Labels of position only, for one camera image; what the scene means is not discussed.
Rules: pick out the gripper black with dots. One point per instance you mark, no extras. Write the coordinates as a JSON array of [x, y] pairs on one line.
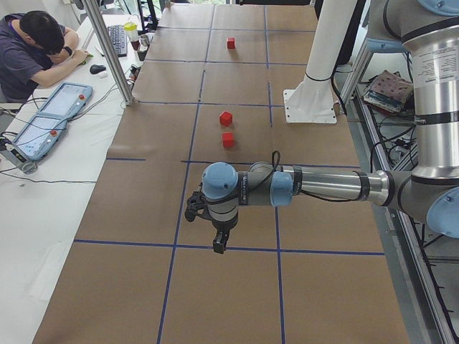
[[221, 228]]

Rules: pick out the red cube block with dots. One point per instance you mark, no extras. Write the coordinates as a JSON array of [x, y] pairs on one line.
[[231, 43], [228, 140], [226, 118]]

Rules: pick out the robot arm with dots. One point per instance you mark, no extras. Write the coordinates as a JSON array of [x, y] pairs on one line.
[[428, 30]]

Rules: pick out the teach pendant upper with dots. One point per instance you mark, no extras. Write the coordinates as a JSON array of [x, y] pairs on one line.
[[66, 101]]

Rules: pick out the teach pendant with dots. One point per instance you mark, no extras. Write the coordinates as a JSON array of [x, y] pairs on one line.
[[66, 101], [38, 137]]

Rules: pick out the teach pendant lower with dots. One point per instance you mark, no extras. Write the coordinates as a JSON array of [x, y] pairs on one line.
[[38, 137]]

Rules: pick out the black computer mouse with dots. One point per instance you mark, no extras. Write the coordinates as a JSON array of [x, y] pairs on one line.
[[97, 68]]

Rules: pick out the stack of cloths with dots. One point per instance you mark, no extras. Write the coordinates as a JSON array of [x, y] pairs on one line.
[[388, 91]]

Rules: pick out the black keyboard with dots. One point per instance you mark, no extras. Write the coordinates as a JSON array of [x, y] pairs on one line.
[[119, 40]]

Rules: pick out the yellow lid cup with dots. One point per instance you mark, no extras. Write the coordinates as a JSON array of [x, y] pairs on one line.
[[131, 31]]

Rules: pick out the person in purple shirt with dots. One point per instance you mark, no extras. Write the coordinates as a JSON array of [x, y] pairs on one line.
[[35, 51]]

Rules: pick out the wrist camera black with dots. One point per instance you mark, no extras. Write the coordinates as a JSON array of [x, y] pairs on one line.
[[196, 206]]

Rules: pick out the white pedestal column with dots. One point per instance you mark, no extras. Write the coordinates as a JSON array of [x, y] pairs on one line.
[[312, 100]]

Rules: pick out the aluminium frame post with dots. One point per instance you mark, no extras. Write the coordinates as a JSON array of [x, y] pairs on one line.
[[96, 19]]

